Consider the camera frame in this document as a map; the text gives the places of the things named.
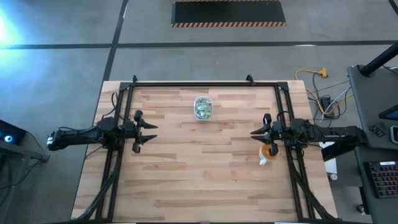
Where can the black hazard-striped ramp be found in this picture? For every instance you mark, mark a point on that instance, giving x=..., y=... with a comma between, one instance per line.
x=228, y=12

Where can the grey caster wheel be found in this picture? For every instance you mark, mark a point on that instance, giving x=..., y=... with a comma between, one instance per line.
x=360, y=208

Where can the clear plastic container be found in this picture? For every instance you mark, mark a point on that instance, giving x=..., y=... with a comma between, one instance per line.
x=196, y=115

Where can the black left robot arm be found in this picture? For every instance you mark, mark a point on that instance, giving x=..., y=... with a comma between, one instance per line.
x=77, y=137

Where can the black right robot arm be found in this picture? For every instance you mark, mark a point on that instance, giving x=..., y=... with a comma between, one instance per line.
x=329, y=133

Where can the backlit black keyboard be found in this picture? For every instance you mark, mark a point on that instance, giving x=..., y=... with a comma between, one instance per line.
x=384, y=180

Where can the white box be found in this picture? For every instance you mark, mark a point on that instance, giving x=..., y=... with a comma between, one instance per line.
x=331, y=166

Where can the bill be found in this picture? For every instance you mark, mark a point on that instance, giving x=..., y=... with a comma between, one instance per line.
x=202, y=102

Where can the white-edged phone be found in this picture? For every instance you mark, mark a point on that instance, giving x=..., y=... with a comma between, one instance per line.
x=395, y=134

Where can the yellow mug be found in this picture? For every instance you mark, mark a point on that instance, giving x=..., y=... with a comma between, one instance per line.
x=264, y=154

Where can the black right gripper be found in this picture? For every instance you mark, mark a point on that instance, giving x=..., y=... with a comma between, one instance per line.
x=275, y=133

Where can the black aluminium table frame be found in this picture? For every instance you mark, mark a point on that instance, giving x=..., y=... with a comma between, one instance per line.
x=236, y=84

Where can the black computer with blue light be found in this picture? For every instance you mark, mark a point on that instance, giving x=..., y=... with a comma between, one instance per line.
x=12, y=132

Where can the small black controller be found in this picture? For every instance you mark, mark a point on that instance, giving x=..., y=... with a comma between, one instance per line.
x=377, y=130

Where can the black power strip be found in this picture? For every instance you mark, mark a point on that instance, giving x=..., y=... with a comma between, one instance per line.
x=326, y=104

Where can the dark grey keyboard desk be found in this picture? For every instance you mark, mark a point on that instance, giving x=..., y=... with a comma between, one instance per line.
x=382, y=154

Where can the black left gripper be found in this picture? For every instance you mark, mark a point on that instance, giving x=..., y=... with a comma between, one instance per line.
x=132, y=132

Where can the black side stand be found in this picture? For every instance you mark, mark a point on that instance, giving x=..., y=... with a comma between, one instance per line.
x=31, y=154

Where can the black tablet screen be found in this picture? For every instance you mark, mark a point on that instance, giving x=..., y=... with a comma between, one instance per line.
x=391, y=114

